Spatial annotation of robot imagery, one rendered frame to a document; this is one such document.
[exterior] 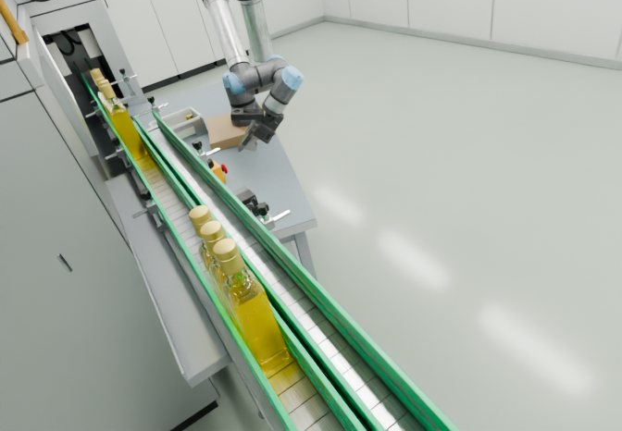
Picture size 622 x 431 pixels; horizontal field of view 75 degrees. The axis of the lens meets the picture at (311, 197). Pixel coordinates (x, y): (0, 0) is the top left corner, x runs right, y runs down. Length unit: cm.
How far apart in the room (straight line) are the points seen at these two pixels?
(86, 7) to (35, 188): 168
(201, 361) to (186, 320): 12
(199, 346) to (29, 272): 51
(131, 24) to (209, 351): 489
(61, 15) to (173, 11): 305
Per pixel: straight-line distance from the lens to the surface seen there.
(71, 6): 265
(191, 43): 568
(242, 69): 147
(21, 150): 107
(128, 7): 548
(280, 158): 162
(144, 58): 556
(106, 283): 126
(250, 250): 103
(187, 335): 91
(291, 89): 140
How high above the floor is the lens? 154
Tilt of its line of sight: 35 degrees down
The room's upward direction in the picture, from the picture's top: 13 degrees counter-clockwise
